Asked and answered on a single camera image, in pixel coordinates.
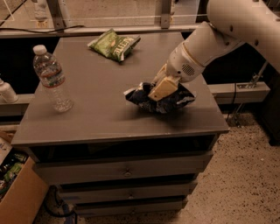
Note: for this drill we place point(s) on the bottle behind rail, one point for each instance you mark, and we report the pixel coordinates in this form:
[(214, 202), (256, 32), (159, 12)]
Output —
[(40, 9)]

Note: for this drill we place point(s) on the white bottle at left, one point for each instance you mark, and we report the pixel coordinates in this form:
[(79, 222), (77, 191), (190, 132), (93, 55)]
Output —
[(7, 92)]

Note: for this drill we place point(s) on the metal frame rail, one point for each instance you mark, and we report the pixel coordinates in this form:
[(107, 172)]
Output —
[(93, 17)]

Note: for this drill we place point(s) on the cardboard box with snacks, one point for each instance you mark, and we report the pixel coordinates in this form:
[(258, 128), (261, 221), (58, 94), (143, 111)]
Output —
[(22, 190)]

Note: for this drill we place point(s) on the grey drawer cabinet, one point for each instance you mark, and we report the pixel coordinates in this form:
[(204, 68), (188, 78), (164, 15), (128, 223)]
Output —
[(107, 155)]

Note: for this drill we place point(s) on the clear plastic water bottle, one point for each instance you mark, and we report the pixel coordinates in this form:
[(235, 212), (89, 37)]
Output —
[(52, 78)]

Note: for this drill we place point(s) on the green chip bag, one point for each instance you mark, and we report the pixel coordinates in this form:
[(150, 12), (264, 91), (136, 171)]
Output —
[(112, 46)]

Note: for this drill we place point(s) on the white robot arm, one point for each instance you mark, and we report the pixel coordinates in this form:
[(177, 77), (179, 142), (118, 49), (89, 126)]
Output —
[(230, 24)]

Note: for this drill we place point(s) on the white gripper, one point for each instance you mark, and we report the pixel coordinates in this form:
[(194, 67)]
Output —
[(181, 65)]

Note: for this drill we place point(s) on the blue chip bag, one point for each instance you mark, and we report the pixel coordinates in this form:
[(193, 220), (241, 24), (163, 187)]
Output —
[(177, 100)]

